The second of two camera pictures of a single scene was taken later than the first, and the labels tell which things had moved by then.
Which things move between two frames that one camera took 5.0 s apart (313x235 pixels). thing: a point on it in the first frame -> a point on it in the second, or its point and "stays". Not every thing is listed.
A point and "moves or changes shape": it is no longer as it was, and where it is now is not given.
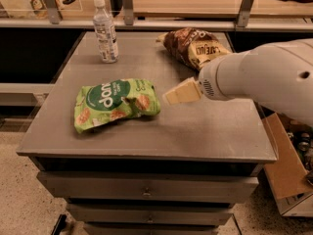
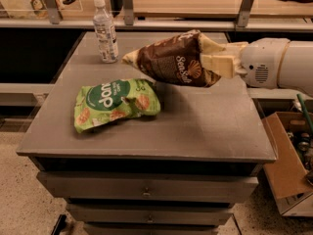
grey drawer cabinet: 179,171 stays
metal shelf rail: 54,21 stays
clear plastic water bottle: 105,31 stays
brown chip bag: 194,47 moves or changes shape
